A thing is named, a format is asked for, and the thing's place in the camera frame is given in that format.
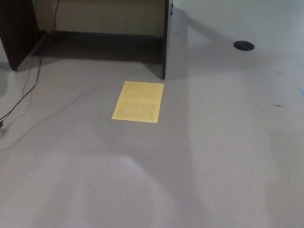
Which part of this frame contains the yellow paper sheet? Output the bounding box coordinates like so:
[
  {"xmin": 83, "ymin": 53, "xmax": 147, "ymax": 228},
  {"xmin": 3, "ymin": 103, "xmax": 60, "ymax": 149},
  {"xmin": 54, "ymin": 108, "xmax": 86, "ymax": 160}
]
[{"xmin": 111, "ymin": 80, "xmax": 165, "ymax": 124}]

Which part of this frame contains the thin grey floor cable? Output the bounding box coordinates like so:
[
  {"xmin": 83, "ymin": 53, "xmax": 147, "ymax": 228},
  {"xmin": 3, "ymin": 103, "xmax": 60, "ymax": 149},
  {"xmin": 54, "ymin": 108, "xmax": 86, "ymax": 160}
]
[{"xmin": 0, "ymin": 81, "xmax": 122, "ymax": 152}]

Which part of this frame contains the thick black power cable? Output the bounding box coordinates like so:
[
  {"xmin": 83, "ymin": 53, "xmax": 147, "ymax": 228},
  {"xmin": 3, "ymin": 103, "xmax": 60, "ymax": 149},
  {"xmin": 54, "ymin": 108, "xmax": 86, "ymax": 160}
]
[{"xmin": 0, "ymin": 0, "xmax": 59, "ymax": 120}]

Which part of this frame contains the dark brown wooden desk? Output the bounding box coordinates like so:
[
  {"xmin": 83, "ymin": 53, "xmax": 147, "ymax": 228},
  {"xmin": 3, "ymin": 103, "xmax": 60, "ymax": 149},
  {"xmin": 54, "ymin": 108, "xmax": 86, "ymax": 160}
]
[{"xmin": 0, "ymin": 0, "xmax": 190, "ymax": 80}]

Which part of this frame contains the round black floor cover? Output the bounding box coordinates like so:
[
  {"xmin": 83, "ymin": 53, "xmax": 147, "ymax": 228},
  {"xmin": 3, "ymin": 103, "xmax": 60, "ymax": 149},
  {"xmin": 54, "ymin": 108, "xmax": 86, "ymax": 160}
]
[{"xmin": 233, "ymin": 40, "xmax": 255, "ymax": 51}]

